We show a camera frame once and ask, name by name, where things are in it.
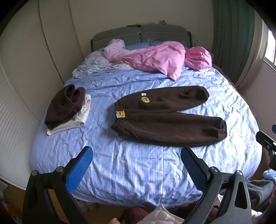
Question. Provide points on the pale floral blanket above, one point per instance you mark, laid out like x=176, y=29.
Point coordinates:
x=94, y=62

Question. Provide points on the white quilted cloth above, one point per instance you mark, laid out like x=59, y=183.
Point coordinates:
x=160, y=216

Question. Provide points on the green curtain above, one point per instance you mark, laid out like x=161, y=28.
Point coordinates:
x=235, y=38

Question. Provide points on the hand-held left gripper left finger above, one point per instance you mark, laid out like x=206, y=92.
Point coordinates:
x=78, y=170

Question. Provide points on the window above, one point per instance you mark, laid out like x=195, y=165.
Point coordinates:
x=270, y=47

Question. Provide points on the light blue cloth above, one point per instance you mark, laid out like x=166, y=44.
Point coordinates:
x=270, y=174

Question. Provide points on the pink duvet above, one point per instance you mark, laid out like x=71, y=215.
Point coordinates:
x=155, y=58

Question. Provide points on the grey padded headboard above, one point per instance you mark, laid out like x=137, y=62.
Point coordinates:
x=120, y=34

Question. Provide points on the grey cloth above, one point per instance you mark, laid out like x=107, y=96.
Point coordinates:
x=259, y=191

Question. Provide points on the folded brown fleece pants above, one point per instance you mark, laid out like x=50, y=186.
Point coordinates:
x=62, y=107

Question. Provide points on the folded white pants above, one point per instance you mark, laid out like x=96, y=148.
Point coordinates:
x=74, y=122

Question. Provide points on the white wardrobe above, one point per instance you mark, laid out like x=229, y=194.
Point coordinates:
x=25, y=75

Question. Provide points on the pink pillow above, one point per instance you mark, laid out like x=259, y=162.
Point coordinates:
x=198, y=58

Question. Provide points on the brown fleece pants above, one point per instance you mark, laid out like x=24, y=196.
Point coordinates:
x=62, y=107
x=163, y=120

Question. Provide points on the blue striped bed sheet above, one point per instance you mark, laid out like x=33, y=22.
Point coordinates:
x=138, y=170

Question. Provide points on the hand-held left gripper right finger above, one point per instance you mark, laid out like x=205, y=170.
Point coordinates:
x=194, y=170

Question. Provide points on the blue pillow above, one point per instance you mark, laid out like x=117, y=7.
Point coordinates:
x=138, y=45

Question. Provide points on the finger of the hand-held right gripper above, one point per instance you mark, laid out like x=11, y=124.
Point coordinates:
x=266, y=141

